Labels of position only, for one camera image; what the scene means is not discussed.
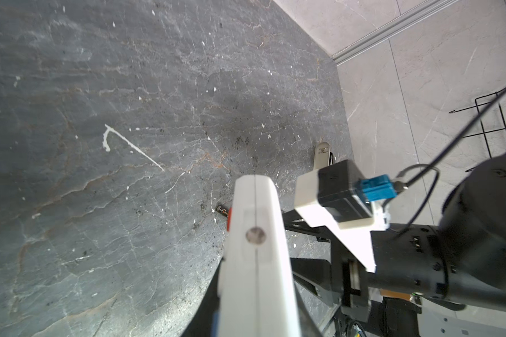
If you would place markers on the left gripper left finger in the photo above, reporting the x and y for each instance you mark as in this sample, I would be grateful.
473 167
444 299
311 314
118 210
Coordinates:
205 320

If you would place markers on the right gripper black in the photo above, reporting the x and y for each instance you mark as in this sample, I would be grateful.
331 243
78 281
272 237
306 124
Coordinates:
460 262

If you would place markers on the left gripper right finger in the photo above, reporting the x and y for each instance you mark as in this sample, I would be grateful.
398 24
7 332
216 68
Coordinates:
307 325

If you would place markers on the white remote control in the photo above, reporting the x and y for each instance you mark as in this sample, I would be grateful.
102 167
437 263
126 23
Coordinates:
255 284

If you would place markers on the AAA battery near remote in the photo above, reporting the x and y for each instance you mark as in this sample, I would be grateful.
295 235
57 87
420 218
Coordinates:
222 210

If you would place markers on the white zip tie scrap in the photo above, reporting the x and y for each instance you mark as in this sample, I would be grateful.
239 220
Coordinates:
109 130

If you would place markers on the black wire hook rack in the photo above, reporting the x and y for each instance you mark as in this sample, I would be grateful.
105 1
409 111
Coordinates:
487 138

